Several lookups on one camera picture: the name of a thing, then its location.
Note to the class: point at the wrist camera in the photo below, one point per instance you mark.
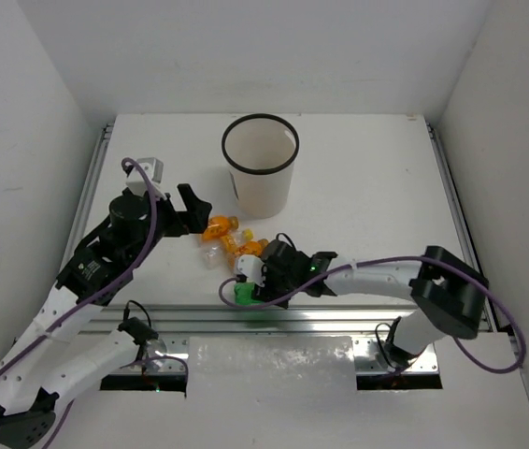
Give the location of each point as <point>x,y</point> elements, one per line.
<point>251,267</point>
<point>151,168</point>

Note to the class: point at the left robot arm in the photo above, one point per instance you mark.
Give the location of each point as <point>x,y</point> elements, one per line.
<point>35,383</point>

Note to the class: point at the orange juice bottle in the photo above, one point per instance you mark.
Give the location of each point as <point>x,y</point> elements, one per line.
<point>219,226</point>
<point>252,247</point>

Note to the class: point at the aluminium side rail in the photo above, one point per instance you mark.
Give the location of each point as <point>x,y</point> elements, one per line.
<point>493,320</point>
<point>78,230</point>

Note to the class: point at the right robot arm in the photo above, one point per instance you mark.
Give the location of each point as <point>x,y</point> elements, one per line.
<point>448,294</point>

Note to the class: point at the left aluminium side rail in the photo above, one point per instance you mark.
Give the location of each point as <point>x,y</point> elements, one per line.
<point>78,230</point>

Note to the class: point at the right aluminium side rail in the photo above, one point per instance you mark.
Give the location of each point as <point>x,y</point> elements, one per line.
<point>493,320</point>

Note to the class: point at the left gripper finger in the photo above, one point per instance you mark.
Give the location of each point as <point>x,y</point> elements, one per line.
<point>196,216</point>
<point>188,197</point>

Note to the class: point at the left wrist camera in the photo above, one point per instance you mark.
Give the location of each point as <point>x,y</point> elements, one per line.
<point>151,168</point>

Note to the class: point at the white bin with black rim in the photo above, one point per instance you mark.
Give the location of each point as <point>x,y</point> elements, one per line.
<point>260,150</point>

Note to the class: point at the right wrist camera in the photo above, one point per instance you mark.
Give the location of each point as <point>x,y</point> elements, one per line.
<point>251,267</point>

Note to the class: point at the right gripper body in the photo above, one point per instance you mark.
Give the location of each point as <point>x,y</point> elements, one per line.
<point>279,285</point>

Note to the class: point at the clear bottle yellow cap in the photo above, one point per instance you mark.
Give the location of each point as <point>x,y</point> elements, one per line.
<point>216,251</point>

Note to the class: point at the aluminium front rail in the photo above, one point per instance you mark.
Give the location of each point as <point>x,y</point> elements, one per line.
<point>317,320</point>

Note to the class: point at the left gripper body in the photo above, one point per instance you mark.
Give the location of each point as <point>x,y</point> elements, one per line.
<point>177,215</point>

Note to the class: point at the green plastic bottle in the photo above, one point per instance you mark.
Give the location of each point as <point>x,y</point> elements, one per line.
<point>243,296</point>

